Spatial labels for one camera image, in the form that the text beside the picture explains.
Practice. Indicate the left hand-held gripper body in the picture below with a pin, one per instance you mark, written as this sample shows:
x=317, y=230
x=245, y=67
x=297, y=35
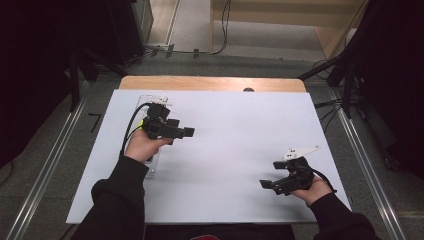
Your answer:
x=159, y=125

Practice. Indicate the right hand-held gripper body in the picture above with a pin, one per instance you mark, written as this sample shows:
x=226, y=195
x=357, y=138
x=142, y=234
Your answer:
x=296, y=175

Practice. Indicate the person's right hand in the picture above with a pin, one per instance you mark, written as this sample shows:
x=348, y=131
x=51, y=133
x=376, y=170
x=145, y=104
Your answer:
x=315, y=193

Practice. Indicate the person's left hand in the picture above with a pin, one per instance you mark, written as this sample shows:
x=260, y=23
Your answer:
x=143, y=146

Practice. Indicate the small yellow-green object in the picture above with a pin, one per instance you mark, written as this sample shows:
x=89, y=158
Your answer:
x=140, y=124

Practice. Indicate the white board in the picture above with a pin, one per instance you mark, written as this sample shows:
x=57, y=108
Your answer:
x=226, y=150

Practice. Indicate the wooden table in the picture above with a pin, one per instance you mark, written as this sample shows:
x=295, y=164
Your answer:
x=206, y=83

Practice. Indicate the black table grommet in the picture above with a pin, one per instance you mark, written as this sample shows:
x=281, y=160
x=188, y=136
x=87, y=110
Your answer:
x=248, y=89

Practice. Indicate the red object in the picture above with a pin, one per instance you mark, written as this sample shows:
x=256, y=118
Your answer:
x=204, y=237

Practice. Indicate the black stand legs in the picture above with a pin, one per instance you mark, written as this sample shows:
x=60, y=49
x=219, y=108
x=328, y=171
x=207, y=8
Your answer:
x=346, y=86
x=75, y=83

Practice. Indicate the grey cabinet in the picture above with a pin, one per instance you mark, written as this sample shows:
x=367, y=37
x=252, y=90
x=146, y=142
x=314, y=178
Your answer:
x=142, y=18

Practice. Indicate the black curtain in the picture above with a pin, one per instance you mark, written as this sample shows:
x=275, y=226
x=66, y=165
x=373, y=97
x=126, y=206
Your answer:
x=33, y=66
x=393, y=83

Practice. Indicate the light wooden shelf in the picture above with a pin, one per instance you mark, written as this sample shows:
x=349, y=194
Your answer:
x=283, y=20

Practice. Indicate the metal floor rail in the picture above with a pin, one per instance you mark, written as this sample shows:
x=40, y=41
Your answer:
x=370, y=173
x=43, y=180

